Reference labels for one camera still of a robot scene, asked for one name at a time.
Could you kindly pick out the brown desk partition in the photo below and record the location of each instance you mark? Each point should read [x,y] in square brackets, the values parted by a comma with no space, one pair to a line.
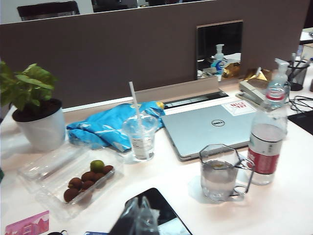
[110,54]

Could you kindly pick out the white plant pot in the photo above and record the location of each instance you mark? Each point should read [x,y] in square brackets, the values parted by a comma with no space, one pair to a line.
[42,132]

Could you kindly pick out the crumpled gold paper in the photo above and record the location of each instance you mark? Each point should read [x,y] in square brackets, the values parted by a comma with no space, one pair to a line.
[258,74]

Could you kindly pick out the clear red-label water bottle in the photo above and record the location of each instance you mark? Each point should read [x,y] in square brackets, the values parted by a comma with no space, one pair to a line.
[265,147]

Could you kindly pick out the rectangular framed mirror panel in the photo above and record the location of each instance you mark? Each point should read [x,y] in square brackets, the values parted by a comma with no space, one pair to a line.
[220,36]

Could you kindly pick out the white pen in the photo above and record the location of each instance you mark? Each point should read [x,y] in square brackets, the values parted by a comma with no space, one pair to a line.
[299,55]
[293,60]

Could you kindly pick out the clear angular glass mug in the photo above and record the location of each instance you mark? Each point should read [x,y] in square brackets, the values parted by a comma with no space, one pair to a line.
[220,178]

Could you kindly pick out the blue plastic bag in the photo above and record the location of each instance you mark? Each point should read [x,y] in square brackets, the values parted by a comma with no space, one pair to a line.
[102,127]

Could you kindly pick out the black smartphone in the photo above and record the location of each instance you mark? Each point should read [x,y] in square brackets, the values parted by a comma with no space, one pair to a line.
[168,210]

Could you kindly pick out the black mouse pad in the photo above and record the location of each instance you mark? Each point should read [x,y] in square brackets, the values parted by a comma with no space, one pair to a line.
[302,122]

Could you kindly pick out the clear crumpled plastic bag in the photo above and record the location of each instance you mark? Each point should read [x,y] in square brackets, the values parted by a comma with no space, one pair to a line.
[139,218]

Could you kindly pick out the clear plastic fruit box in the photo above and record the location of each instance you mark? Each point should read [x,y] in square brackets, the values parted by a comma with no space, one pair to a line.
[58,166]

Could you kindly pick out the clear hand sanitiser pump bottle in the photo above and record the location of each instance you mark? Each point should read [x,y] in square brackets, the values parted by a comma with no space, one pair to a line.
[280,76]

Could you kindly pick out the green leafy plant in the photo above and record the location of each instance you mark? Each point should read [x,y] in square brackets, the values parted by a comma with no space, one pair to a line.
[27,85]

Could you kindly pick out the blue card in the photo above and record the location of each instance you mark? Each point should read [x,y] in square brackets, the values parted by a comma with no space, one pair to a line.
[95,233]

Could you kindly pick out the green lime fruit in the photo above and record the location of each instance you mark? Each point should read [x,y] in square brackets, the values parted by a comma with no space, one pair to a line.
[97,165]

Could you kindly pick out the white drinking straw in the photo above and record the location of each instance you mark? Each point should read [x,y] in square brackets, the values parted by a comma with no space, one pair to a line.
[135,100]

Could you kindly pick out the pink printed card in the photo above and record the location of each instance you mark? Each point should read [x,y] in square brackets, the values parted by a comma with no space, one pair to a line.
[27,224]

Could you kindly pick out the silver Dell laptop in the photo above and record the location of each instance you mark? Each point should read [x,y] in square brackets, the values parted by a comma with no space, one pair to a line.
[207,132]

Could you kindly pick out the clear plastic lidded cup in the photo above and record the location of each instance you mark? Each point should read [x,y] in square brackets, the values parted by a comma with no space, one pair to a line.
[143,144]

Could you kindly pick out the beige stapler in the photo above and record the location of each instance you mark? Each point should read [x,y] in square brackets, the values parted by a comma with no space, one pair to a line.
[252,93]

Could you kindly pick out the black mesh pen holder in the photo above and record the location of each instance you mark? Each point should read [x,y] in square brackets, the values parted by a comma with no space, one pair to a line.
[297,74]

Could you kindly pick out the brown lychee fruit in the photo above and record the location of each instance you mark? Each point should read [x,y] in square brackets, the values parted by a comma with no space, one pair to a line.
[108,169]
[71,195]
[99,176]
[87,176]
[87,185]
[75,182]

